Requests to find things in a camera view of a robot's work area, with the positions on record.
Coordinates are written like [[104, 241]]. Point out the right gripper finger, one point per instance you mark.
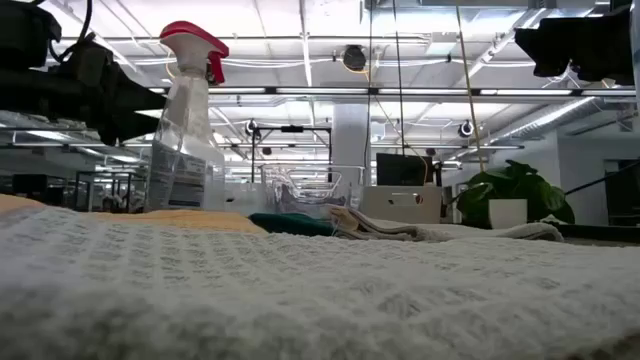
[[600, 32], [537, 50]]

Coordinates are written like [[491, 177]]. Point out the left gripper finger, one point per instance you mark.
[[125, 127], [130, 97]]

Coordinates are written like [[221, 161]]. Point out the clear spray bottle red trigger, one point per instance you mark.
[[185, 165]]

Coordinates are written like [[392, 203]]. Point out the orange cloth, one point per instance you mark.
[[190, 220]]

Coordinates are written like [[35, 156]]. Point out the small clear plastic bin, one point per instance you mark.
[[245, 197]]

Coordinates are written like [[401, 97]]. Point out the green plant in white pot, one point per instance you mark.
[[510, 187]]

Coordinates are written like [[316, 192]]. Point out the black computer monitor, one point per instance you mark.
[[400, 170]]

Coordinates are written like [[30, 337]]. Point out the dark green folded cloth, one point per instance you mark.
[[290, 224]]

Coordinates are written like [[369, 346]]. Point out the large clear plastic bin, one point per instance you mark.
[[320, 192]]

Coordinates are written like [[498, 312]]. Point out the grey waffle weave cloth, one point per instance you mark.
[[300, 290]]

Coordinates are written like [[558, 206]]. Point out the black background stand frame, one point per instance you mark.
[[253, 155]]

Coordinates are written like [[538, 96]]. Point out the black aluminium table frame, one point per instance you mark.
[[600, 232]]

